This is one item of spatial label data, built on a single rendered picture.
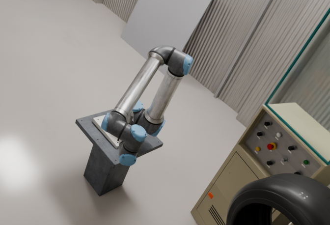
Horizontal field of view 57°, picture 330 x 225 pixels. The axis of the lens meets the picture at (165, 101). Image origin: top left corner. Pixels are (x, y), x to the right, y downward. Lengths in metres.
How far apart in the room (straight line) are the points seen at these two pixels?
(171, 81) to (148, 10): 3.15
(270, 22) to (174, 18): 1.35
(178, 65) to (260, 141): 0.86
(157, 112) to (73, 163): 1.10
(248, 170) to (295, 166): 0.35
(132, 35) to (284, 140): 3.49
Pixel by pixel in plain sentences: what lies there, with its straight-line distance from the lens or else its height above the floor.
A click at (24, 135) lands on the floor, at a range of 3.08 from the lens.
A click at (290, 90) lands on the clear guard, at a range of 2.09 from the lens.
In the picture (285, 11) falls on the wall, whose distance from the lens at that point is 4.18.
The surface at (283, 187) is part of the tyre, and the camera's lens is 1.38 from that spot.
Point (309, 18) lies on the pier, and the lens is 3.91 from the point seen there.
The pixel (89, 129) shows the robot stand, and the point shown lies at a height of 0.60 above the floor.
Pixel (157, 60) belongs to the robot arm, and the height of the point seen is 1.39.
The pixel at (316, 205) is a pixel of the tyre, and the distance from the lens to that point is 1.36.
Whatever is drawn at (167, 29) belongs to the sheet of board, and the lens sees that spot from 4.69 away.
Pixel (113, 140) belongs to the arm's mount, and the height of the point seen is 0.63.
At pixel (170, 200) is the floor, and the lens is 2.93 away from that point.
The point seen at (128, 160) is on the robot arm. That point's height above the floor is 1.03.
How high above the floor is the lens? 2.18
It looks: 32 degrees down
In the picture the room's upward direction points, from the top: 24 degrees clockwise
